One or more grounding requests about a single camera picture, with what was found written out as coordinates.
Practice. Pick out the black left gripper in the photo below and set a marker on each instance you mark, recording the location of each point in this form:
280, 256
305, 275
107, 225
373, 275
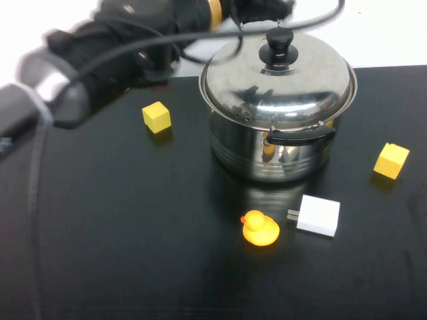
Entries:
263, 8

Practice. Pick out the steel pot lid black knob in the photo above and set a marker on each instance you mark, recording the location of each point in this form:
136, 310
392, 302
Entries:
283, 93

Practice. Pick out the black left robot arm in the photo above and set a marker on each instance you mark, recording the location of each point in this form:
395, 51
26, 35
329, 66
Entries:
100, 66

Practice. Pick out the yellow foam cube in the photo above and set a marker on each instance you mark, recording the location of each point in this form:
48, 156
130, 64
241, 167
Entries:
156, 116
390, 161

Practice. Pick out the white plug charger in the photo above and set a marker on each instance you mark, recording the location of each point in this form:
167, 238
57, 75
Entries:
317, 215

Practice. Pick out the yellow rubber duck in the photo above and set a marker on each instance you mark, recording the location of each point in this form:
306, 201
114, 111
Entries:
258, 230

